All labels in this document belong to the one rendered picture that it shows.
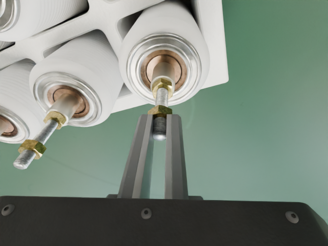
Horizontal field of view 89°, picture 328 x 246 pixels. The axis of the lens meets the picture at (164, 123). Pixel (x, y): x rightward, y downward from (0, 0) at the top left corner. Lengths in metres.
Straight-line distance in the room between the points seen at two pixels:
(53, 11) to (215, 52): 0.19
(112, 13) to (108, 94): 0.10
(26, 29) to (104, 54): 0.08
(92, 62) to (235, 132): 0.52
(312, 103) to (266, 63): 0.21
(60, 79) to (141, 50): 0.09
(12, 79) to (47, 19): 0.12
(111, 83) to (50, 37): 0.10
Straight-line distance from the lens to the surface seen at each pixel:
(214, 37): 0.25
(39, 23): 0.22
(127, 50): 0.18
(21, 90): 0.30
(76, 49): 0.24
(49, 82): 0.22
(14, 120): 0.29
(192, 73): 0.18
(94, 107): 0.22
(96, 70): 0.21
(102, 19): 0.25
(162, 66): 0.16
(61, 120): 0.20
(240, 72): 0.49
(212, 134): 0.61
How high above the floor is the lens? 0.41
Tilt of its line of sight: 48 degrees down
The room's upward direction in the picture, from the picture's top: 178 degrees counter-clockwise
